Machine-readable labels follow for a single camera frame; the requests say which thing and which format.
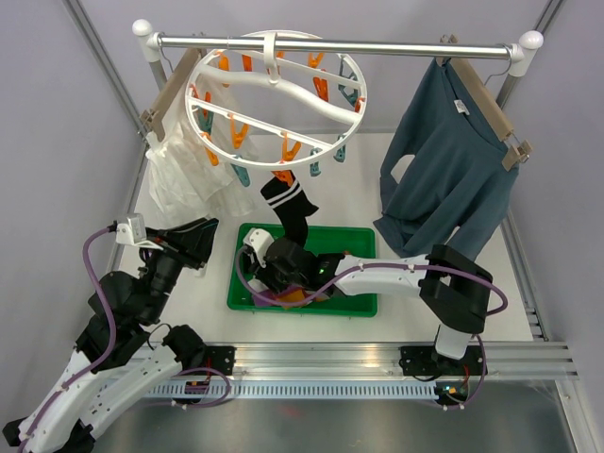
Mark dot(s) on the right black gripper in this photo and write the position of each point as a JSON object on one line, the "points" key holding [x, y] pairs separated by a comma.
{"points": [[265, 276]]}

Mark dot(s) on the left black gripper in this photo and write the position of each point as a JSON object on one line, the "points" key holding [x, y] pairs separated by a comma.
{"points": [[189, 243]]}

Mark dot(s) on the black sock with white stripes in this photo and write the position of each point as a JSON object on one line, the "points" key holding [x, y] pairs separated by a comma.
{"points": [[292, 207]]}

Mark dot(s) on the orange front clothes peg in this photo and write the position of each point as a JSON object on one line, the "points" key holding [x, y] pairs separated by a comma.
{"points": [[285, 177]]}

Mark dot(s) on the teal front clothes peg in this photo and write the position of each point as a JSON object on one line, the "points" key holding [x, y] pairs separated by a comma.
{"points": [[314, 167]]}

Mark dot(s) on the white round clip hanger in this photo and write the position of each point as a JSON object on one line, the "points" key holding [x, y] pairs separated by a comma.
{"points": [[288, 103]]}

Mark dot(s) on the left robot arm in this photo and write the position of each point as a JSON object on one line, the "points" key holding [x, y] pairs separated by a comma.
{"points": [[97, 384]]}

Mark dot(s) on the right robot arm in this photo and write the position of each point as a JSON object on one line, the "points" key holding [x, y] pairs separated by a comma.
{"points": [[454, 288]]}

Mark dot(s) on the white garment on hanger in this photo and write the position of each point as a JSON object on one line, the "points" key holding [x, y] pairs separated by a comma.
{"points": [[186, 179]]}

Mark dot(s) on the left beige wooden hanger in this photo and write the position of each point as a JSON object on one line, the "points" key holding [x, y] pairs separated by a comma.
{"points": [[153, 117]]}

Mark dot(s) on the beige wooden hanger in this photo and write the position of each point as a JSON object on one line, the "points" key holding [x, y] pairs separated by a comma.
{"points": [[153, 117], [517, 152]]}

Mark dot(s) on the blue sweater on hanger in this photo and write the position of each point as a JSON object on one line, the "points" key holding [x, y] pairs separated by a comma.
{"points": [[442, 180]]}

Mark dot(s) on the right beige wooden hanger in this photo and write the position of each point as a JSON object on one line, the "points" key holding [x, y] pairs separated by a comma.
{"points": [[517, 152]]}

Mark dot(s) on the purple orange sock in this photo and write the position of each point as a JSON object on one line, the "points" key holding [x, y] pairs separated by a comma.
{"points": [[291, 295]]}

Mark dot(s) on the maroon orange sock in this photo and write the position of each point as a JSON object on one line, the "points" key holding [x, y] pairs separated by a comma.
{"points": [[316, 297]]}

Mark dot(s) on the green plastic tray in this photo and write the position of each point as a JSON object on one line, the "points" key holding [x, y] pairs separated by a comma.
{"points": [[359, 241]]}

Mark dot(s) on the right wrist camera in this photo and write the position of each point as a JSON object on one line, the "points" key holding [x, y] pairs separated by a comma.
{"points": [[256, 243]]}

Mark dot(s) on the white slotted cable duct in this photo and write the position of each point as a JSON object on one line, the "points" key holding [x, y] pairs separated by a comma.
{"points": [[291, 389]]}

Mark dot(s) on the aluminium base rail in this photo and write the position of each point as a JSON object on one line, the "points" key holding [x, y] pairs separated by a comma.
{"points": [[498, 360]]}

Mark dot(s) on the silver clothes rail bar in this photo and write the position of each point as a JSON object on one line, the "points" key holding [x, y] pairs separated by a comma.
{"points": [[519, 55]]}

